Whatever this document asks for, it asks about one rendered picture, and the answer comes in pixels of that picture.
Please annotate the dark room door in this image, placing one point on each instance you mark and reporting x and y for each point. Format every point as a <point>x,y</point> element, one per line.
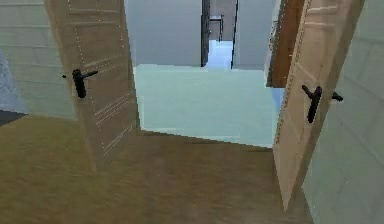
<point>205,33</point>

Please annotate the light wooden room door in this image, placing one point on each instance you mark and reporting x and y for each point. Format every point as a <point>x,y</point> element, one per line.
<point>310,100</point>
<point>100,66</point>

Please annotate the brown wooden room door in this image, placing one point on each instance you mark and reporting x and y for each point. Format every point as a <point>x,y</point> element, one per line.
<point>286,43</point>

